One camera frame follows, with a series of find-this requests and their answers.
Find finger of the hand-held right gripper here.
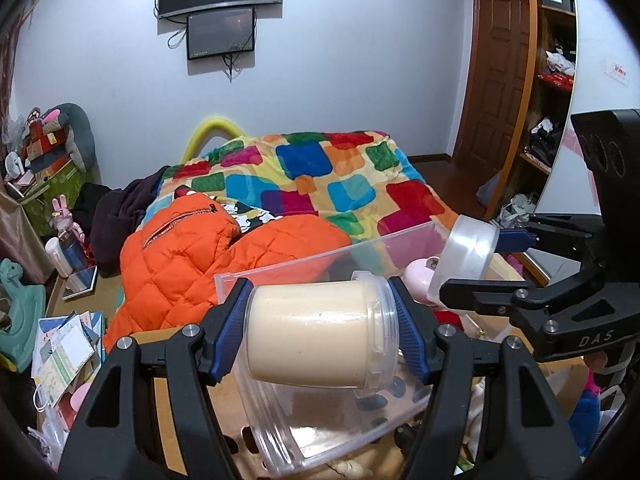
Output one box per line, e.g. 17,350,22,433
440,260,608,322
497,212,608,261

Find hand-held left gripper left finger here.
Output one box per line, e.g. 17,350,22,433
57,277,256,480

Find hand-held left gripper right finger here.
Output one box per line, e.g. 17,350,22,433
387,276,583,480

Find white lidded translucent jar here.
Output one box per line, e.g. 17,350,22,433
427,214,501,306

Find clear jar of cream paste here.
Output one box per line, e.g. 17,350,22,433
244,270,401,392

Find clear plastic storage bin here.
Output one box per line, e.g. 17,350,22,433
214,217,526,476

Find white shoes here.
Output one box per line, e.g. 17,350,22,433
500,194,538,228

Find grey plastic bag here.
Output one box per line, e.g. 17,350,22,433
477,170,503,206

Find orange quilted jacket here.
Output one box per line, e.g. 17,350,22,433
102,192,353,356

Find black clothes on shelf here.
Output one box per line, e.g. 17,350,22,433
530,117,568,166

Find wooden bookshelf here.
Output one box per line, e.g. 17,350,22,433
482,0,578,226

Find black white patterned cloth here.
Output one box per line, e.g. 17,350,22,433
220,200,286,233

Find dark maroon cloth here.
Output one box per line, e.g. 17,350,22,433
90,165,173,278

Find tablet with dark screen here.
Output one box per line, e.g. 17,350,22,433
62,266,98,301

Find red packet on shelf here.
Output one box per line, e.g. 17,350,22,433
539,72,573,92

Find brown wooden door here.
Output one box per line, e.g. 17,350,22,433
452,0,531,166

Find pile of papers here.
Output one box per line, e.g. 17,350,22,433
31,310,106,406

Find blue bottle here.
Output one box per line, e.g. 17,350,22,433
62,237,88,271

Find colourful checked blanket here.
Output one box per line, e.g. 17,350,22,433
155,130,461,256

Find white cloth on shelf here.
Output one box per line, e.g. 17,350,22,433
545,50,576,76

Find white bottle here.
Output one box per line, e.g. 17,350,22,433
45,237,73,278

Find pink bunny toy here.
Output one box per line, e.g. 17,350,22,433
51,194,83,241

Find yellow foam tube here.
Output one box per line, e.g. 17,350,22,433
180,116,246,163

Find green dinosaur toy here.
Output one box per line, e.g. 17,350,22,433
0,258,47,373

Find green storage box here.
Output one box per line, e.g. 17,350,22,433
17,165,86,238

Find brown pink curtain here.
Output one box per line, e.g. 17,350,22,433
0,10,51,286

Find grey round cushion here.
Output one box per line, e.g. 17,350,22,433
47,102,97,171

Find red patchwork bag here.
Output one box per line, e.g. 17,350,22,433
20,107,71,166

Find small white fan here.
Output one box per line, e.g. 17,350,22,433
5,152,26,183

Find pink wall sticker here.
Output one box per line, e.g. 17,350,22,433
605,57,629,86

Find black hanging cable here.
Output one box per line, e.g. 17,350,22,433
222,52,242,83

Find small black wall monitor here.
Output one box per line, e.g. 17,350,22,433
186,6,257,61

